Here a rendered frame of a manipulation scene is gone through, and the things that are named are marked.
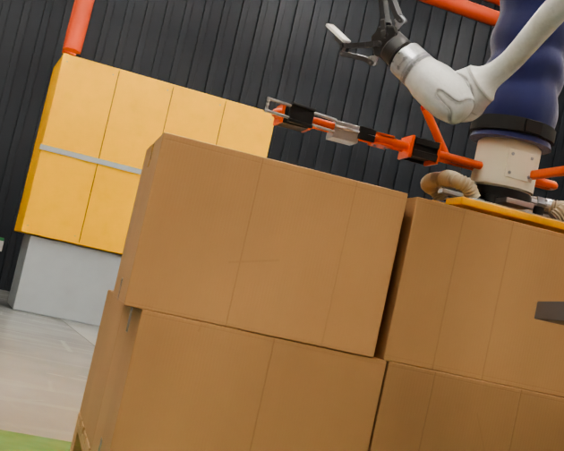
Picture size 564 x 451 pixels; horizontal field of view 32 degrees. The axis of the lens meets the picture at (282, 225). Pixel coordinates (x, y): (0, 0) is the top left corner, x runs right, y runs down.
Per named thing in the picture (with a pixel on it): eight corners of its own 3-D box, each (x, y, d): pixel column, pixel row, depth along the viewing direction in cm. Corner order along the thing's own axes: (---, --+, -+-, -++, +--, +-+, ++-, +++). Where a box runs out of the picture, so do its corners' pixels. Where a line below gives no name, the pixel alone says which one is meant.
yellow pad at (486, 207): (559, 234, 263) (562, 216, 263) (579, 234, 253) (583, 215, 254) (444, 205, 255) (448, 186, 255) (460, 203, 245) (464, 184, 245)
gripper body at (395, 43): (405, 40, 225) (378, 16, 229) (384, 70, 229) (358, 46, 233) (421, 42, 231) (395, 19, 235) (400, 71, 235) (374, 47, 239)
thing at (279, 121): (303, 132, 255) (307, 114, 255) (311, 130, 248) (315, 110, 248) (272, 124, 253) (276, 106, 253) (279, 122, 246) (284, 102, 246)
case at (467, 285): (524, 384, 286) (551, 250, 289) (602, 405, 248) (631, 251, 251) (332, 343, 272) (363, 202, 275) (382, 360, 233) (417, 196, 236)
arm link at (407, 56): (397, 86, 227) (380, 70, 229) (416, 87, 234) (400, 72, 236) (421, 54, 222) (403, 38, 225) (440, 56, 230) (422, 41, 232)
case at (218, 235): (327, 342, 271) (357, 201, 274) (373, 358, 232) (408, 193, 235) (112, 296, 257) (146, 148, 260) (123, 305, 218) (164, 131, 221)
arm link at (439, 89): (395, 85, 225) (416, 95, 237) (440, 129, 219) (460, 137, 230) (426, 48, 222) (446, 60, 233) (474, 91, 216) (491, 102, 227)
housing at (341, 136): (349, 146, 257) (353, 129, 257) (358, 143, 250) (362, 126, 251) (324, 139, 255) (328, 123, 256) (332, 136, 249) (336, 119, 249)
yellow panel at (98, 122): (201, 341, 1071) (251, 122, 1089) (225, 352, 985) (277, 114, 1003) (-5, 300, 1000) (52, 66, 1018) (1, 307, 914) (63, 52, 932)
